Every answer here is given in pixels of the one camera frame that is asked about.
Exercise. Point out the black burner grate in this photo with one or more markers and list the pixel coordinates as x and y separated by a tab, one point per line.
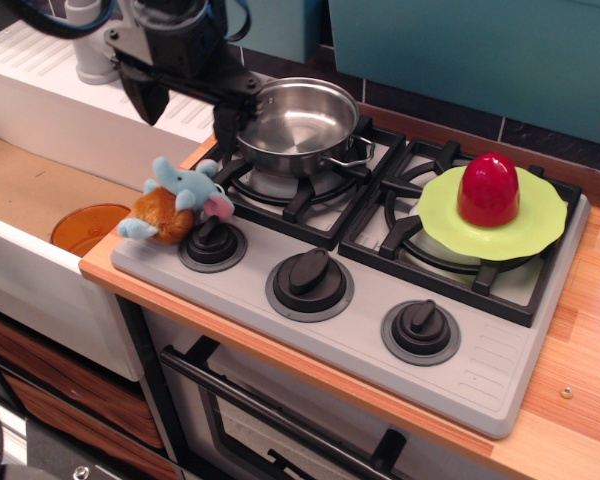
410	229
317	209

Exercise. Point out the black left stove knob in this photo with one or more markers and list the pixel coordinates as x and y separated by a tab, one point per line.
212	247

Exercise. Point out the black left burner grate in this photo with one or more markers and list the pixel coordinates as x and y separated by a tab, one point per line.
317	209

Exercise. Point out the stainless steel pot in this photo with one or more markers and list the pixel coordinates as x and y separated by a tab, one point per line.
304	126

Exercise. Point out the black right stove knob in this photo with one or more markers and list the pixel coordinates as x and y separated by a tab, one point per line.
421	333

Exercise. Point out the orange plastic bowl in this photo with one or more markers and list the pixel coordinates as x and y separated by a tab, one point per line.
82	229

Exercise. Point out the grey toy stove top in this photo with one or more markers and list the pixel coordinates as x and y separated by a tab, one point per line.
395	288

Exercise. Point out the blue stuffed elephant toy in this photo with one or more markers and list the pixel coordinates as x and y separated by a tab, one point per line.
167	210

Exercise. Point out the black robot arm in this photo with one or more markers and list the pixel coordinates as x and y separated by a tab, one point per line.
177	12

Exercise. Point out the red plastic sweet potato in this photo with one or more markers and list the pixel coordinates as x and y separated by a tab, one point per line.
489	193

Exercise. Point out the black stove knob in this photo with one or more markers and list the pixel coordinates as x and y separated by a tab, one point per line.
212	247
421	333
310	287

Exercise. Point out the oven door with handle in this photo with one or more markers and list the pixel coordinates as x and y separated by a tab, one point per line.
268	442

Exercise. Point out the black right burner grate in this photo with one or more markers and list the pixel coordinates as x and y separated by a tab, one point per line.
410	229

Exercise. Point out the white toy sink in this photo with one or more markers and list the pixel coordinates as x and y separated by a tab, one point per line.
66	145

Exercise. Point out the wooden drawer front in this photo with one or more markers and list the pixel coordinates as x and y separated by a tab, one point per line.
99	409

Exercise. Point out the black middle stove knob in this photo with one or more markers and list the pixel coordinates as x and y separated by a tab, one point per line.
310	287

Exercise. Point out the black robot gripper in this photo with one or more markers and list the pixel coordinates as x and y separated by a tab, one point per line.
193	59

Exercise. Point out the grey toy faucet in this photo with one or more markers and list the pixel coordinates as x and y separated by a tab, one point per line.
93	55

